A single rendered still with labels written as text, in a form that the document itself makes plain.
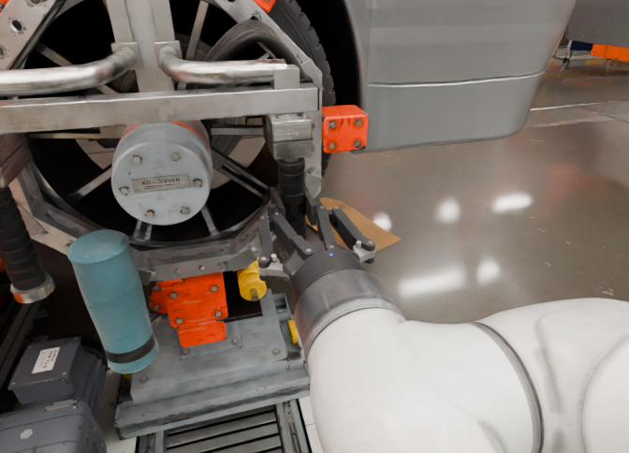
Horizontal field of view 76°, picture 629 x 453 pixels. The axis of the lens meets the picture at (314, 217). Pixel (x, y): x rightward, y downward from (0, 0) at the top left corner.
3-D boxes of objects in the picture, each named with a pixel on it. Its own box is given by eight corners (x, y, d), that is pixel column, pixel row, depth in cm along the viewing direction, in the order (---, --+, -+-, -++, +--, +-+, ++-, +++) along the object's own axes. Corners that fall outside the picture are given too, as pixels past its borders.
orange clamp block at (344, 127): (311, 141, 82) (353, 138, 84) (322, 154, 75) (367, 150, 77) (311, 107, 78) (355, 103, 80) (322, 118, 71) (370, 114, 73)
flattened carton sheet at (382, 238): (335, 198, 236) (336, 193, 235) (401, 242, 197) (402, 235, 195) (291, 212, 222) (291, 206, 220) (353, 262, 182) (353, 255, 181)
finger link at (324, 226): (324, 250, 42) (338, 250, 42) (316, 200, 52) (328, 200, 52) (324, 279, 44) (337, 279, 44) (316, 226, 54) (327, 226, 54)
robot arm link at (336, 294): (403, 372, 37) (378, 327, 41) (416, 296, 32) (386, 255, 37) (306, 396, 34) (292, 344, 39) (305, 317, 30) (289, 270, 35)
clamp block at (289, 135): (297, 135, 58) (296, 98, 56) (313, 157, 51) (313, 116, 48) (262, 138, 57) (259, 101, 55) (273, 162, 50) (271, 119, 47)
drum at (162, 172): (213, 169, 78) (203, 95, 71) (220, 224, 60) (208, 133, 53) (136, 177, 75) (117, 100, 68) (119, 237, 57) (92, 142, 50)
